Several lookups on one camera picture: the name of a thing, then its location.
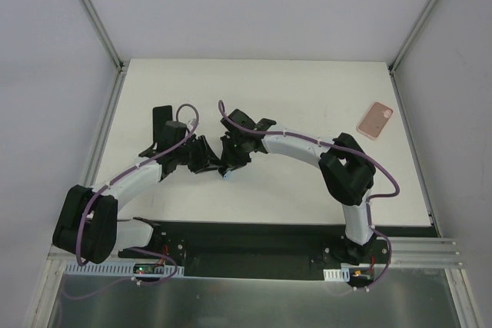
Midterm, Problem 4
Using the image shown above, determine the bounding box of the black screen smartphone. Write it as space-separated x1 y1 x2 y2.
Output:
151 105 173 144

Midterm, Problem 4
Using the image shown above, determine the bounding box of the pink phone case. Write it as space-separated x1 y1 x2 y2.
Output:
356 102 394 141

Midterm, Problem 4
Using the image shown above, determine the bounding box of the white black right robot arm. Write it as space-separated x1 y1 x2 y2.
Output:
221 109 375 265

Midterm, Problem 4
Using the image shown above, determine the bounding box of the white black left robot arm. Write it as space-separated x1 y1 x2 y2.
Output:
52 120 221 265

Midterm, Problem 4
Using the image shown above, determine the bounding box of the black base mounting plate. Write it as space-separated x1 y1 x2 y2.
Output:
117 215 441 279

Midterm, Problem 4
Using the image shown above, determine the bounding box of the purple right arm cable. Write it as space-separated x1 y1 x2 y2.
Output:
217 98 401 298

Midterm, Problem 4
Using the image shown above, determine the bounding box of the left white cable duct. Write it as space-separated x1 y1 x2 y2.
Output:
65 261 185 278

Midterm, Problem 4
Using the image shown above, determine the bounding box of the white cable duct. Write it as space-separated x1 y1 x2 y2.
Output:
65 261 185 278
323 268 350 283

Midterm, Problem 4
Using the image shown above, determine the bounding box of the right white cable duct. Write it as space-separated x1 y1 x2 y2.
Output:
323 268 350 283

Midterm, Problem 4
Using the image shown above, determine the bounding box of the aluminium front frame rail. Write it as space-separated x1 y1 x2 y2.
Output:
48 230 466 267

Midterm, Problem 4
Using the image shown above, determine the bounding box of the left aluminium corner post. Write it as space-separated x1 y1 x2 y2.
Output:
78 0 127 73

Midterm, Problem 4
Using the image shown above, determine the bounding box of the aluminium corner post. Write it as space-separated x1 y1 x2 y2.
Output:
388 0 440 75
78 0 127 73

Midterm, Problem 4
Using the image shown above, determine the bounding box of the right aluminium corner post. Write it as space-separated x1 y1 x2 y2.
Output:
388 0 440 75

